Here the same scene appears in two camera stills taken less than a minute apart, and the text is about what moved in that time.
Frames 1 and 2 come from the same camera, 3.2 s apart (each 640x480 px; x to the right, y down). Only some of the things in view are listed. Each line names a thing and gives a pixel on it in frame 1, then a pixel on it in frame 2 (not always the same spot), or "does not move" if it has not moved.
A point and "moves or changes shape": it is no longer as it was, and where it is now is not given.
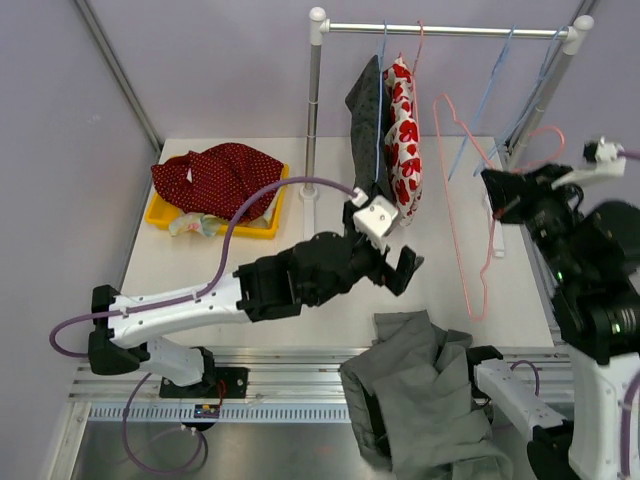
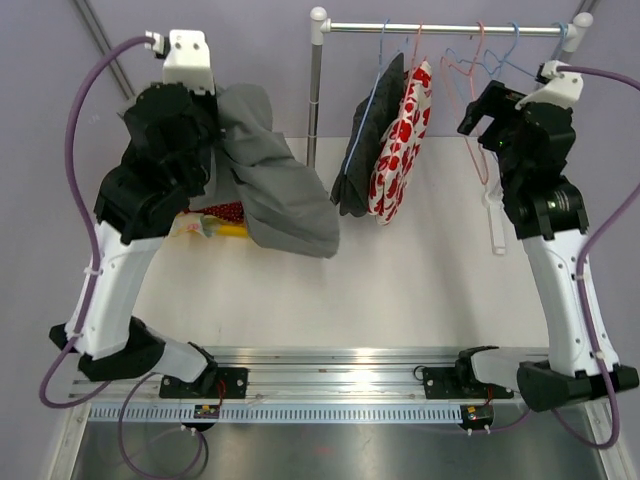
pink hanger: [552, 152] moves or changes shape
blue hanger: [466, 139] -> [503, 61]
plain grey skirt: [415, 403] -> [287, 205]
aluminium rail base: [287, 375] does not move
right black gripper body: [543, 209] -> [507, 121]
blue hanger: [380, 105] -> [371, 94]
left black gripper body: [366, 259] -> [207, 114]
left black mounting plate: [229, 383] does not move
